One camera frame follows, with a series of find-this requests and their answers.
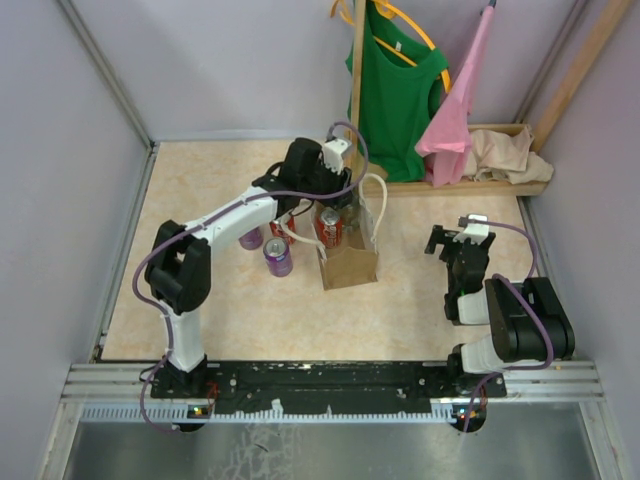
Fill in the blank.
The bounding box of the brown canvas bag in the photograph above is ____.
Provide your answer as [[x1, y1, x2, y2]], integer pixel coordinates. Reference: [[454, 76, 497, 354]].
[[291, 173, 388, 290]]

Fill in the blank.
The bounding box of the red soda can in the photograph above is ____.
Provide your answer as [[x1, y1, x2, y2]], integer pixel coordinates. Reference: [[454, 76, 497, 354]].
[[269, 215, 296, 245]]

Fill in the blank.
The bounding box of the red cola can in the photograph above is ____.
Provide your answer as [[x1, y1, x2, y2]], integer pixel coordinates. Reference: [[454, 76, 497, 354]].
[[316, 207, 343, 249]]

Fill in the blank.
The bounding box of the pink t-shirt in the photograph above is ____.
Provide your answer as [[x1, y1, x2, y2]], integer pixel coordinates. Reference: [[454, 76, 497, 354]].
[[415, 1, 496, 187]]

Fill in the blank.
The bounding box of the purple cable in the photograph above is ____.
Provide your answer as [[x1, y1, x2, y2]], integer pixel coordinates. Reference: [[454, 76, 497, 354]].
[[458, 217, 556, 435], [130, 120, 371, 434]]

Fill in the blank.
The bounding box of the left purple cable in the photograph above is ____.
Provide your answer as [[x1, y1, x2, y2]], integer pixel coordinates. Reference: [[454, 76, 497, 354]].
[[130, 120, 371, 434]]

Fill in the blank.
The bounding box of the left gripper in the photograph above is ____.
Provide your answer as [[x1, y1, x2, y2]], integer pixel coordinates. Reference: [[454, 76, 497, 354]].
[[300, 155, 356, 211]]

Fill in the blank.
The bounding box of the yellow hanger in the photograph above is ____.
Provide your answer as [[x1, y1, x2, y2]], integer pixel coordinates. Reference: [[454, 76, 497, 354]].
[[329, 0, 452, 94]]

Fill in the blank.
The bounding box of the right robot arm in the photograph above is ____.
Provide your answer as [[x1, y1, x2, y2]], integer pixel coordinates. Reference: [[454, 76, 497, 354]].
[[425, 217, 575, 396]]

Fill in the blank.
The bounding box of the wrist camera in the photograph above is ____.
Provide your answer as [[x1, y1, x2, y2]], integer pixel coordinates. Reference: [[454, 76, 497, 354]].
[[454, 214, 490, 245], [321, 138, 353, 176]]

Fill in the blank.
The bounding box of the beige cloth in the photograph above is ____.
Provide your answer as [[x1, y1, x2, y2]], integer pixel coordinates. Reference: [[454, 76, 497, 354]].
[[463, 125, 554, 185]]

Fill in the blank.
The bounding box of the green t-shirt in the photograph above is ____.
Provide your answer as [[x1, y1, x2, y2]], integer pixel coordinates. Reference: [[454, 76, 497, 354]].
[[358, 1, 448, 182]]

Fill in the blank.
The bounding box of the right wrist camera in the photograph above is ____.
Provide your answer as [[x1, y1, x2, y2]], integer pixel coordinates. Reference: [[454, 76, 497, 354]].
[[454, 214, 490, 245]]

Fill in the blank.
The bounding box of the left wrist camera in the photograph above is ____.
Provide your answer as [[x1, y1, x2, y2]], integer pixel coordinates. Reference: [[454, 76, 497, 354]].
[[321, 138, 353, 176]]

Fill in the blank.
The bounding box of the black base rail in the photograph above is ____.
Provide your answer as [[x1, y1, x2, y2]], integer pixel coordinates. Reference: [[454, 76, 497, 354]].
[[151, 360, 483, 415]]

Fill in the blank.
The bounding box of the wooden clothes rack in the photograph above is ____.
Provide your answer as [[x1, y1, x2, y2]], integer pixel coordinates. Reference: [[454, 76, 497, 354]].
[[330, 1, 548, 195]]

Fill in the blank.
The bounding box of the wooden pole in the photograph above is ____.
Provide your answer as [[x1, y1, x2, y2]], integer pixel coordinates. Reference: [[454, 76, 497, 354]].
[[532, 0, 634, 152]]

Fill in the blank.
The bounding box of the purple soda can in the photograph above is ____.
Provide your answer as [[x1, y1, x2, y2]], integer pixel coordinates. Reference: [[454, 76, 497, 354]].
[[238, 227, 264, 251], [263, 237, 293, 278]]

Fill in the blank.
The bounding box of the green cap glass bottle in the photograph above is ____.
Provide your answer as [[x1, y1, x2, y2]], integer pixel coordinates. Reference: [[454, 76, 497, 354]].
[[341, 196, 360, 234]]

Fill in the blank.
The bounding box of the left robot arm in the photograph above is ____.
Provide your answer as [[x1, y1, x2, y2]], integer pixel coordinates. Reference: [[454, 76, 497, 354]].
[[144, 137, 353, 397]]

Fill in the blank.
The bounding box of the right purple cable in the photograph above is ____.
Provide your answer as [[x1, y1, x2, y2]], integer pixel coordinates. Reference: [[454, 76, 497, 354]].
[[458, 217, 556, 435]]

